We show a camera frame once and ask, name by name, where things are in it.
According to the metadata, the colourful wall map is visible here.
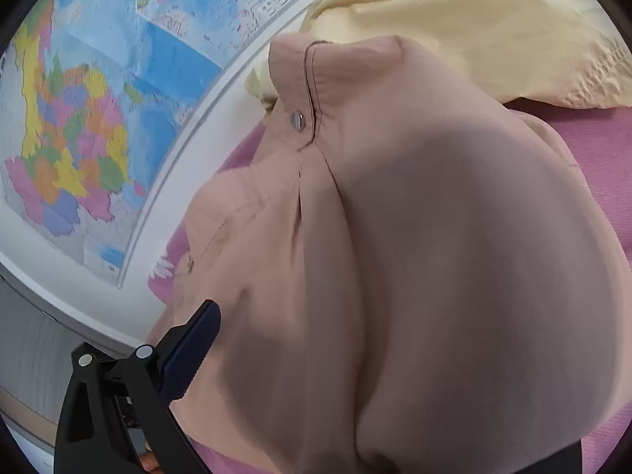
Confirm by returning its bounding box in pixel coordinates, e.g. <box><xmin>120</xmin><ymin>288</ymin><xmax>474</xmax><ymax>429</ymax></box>
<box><xmin>0</xmin><ymin>0</ymin><xmax>376</xmax><ymax>290</ymax></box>

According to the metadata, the cream yellow garment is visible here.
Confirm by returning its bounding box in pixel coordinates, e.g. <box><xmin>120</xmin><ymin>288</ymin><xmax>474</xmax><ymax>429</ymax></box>
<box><xmin>244</xmin><ymin>0</ymin><xmax>632</xmax><ymax>112</ymax></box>

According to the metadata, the pink daisy print bed sheet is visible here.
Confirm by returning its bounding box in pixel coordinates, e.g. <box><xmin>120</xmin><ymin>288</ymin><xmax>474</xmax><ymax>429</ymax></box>
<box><xmin>145</xmin><ymin>99</ymin><xmax>632</xmax><ymax>474</ymax></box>

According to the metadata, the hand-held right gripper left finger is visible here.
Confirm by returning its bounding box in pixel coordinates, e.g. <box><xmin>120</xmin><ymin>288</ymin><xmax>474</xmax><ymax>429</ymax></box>
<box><xmin>53</xmin><ymin>300</ymin><xmax>221</xmax><ymax>474</ymax></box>

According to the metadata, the dusty pink jacket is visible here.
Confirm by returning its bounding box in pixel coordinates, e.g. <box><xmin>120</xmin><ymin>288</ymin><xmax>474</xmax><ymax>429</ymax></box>
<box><xmin>148</xmin><ymin>34</ymin><xmax>632</xmax><ymax>474</ymax></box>

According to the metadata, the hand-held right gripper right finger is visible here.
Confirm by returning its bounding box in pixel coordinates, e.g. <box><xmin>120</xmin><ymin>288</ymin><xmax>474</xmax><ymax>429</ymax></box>
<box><xmin>518</xmin><ymin>438</ymin><xmax>584</xmax><ymax>474</ymax></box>

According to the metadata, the grey ribbed panel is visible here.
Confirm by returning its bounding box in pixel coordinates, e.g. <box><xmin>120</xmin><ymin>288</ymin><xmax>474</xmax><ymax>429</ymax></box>
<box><xmin>0</xmin><ymin>276</ymin><xmax>144</xmax><ymax>455</ymax></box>

